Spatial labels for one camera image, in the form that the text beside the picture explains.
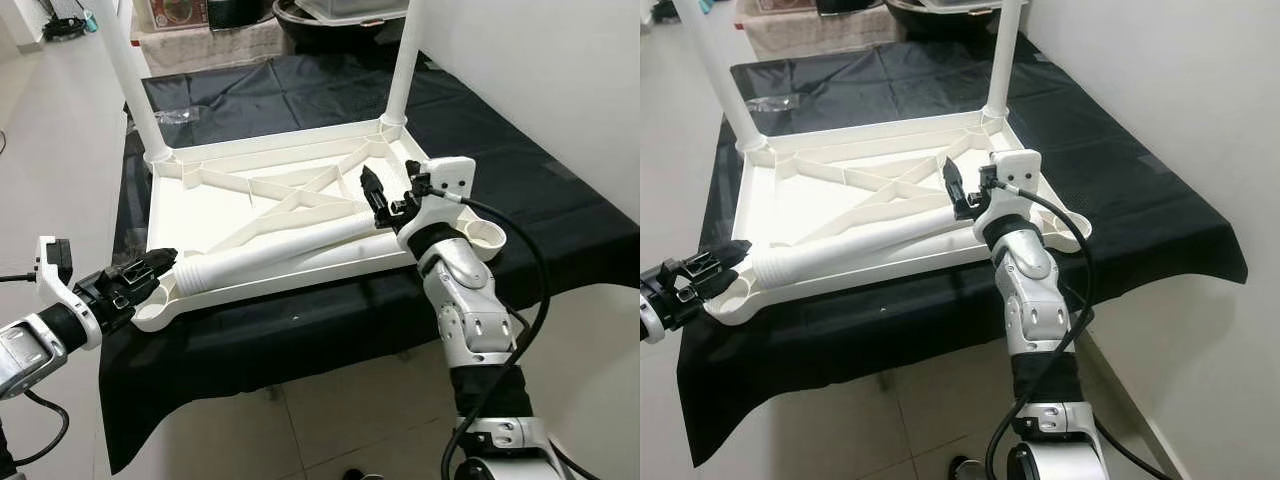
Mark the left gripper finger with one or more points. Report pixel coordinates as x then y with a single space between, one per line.
155 263
718 287
140 295
730 256

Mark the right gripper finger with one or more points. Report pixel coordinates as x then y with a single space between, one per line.
990 178
372 190
417 183
954 185

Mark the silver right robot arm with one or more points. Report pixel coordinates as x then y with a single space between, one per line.
470 310
1030 300

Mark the clear tape strip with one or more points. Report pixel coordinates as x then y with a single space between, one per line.
778 102
180 116

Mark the black wok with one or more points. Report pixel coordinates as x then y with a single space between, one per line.
940 25
330 38

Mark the black tablecloth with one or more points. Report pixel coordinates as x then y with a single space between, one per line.
900 340
300 340

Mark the beige stone bench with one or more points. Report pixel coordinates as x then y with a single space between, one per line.
820 35
200 50

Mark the black plastic bag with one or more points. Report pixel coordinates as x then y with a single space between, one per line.
240 12
850 6

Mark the black floor mop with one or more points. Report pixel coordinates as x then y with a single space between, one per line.
65 28
680 10

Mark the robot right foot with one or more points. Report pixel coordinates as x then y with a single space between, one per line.
352 475
965 470

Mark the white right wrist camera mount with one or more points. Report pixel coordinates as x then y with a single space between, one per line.
450 178
1020 170

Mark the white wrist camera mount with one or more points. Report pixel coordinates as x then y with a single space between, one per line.
85 325
668 325
1020 170
450 178

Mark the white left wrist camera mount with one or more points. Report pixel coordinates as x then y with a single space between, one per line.
668 325
85 325

